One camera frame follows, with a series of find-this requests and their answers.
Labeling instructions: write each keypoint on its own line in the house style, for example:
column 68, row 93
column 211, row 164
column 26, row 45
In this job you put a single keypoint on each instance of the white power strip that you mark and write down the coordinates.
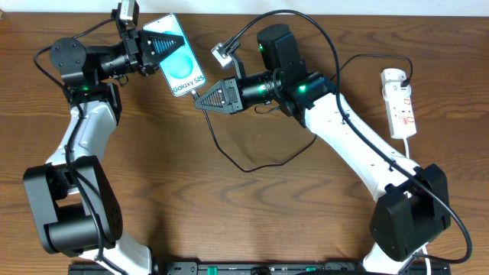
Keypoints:
column 401, row 118

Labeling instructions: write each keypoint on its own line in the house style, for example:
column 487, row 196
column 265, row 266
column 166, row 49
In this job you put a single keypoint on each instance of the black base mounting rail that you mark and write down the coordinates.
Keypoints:
column 193, row 268

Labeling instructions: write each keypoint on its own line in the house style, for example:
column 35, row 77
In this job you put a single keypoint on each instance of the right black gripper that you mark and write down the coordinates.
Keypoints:
column 231, row 98

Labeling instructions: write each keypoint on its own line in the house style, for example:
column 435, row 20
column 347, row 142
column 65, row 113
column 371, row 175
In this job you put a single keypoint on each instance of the blue screen Galaxy smartphone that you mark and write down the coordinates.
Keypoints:
column 181, row 69

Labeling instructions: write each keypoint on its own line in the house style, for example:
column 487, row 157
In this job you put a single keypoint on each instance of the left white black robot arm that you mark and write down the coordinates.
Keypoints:
column 74, row 207

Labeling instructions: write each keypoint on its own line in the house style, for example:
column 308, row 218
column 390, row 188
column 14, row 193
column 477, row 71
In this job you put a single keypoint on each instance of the white USB charger plug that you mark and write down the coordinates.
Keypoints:
column 395, row 84

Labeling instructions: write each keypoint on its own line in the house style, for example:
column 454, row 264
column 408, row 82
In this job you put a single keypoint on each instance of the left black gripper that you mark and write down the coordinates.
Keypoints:
column 141, row 50

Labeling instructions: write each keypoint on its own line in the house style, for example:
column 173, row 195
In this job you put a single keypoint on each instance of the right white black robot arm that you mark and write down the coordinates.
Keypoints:
column 412, row 202

